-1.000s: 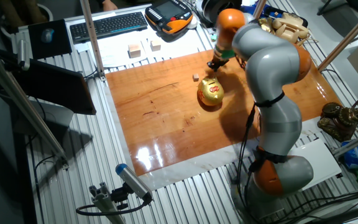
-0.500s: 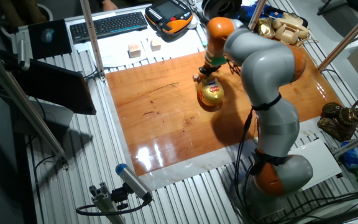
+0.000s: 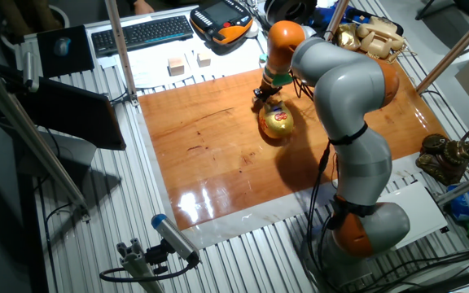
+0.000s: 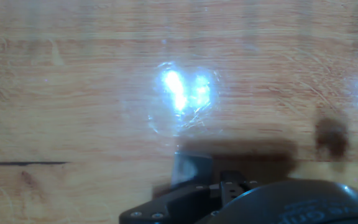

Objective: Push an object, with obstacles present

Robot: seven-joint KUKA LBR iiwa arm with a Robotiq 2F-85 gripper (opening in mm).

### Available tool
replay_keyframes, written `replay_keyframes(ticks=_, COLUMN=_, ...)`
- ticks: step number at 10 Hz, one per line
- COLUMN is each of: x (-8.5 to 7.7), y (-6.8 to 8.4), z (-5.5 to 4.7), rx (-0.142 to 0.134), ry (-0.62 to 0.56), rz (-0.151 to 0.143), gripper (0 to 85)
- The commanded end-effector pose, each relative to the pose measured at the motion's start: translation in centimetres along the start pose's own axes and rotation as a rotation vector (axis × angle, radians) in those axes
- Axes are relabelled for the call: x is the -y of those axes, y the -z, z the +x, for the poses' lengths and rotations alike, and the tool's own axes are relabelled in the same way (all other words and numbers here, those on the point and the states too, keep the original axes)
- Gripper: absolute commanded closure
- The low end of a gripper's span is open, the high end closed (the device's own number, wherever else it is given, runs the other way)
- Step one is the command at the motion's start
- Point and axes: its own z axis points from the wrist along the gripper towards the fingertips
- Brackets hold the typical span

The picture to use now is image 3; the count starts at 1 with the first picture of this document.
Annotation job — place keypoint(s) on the aluminium frame beam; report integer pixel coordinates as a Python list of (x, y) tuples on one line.
[(466, 185), (35, 138)]

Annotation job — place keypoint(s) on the black mouse pad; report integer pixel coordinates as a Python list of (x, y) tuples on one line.
[(80, 57)]

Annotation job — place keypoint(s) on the white flat panel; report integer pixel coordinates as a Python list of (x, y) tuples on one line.
[(422, 211)]

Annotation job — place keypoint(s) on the black keyboard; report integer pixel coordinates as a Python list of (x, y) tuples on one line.
[(141, 34)]

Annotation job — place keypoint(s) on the golden piggy bank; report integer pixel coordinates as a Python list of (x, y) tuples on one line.
[(276, 122)]

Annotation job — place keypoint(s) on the silver camera blue cap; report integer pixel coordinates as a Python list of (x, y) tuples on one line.
[(175, 240)]

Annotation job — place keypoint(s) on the blue bag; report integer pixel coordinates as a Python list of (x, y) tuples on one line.
[(324, 16)]

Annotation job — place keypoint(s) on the gold foil bag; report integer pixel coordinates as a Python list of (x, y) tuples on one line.
[(347, 36)]

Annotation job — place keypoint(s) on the white rimmed round bin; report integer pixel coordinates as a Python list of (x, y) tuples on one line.
[(67, 16)]

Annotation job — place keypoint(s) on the cream vintage telephone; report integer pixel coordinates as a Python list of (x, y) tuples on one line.
[(381, 36)]

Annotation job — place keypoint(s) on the pale wooden block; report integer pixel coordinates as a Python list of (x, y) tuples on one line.
[(204, 59), (176, 67)]

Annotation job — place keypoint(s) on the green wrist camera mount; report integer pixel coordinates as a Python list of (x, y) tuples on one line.
[(282, 79)]

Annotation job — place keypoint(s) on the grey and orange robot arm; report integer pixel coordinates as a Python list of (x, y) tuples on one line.
[(348, 89)]

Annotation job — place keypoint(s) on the black filament spool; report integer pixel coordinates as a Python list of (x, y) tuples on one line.
[(289, 10)]

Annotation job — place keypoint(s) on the white paper sheets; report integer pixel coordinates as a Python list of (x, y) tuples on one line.
[(153, 69)]

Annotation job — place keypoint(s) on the black chair base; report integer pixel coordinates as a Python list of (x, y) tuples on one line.
[(462, 8)]

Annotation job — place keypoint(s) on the grey computer mouse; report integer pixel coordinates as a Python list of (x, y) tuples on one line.
[(62, 46)]

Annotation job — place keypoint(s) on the black orange teach pendant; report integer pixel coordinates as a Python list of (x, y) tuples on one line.
[(222, 22)]

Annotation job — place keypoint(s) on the small silver camera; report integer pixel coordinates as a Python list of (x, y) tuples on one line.
[(31, 71)]

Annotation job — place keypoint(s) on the black laptop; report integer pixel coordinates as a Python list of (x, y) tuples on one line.
[(71, 114)]

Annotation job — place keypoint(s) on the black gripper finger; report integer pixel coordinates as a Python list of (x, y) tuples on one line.
[(264, 99), (256, 96)]

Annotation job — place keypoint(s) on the blue tissue pack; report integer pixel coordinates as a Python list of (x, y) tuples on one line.
[(464, 203)]

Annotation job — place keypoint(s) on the aluminium camera bracket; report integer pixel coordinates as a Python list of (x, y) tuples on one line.
[(137, 264)]

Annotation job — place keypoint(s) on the aluminium frame post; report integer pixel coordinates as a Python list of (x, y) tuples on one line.
[(120, 49), (335, 18), (458, 46)]

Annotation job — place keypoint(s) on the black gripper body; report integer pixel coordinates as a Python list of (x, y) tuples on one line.
[(269, 91)]

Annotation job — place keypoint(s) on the person hand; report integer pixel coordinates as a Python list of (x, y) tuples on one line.
[(143, 7)]

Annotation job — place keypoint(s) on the white round object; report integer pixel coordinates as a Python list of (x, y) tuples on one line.
[(252, 29)]

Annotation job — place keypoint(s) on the wood grain table mat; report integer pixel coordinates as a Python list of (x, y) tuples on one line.
[(218, 154)]

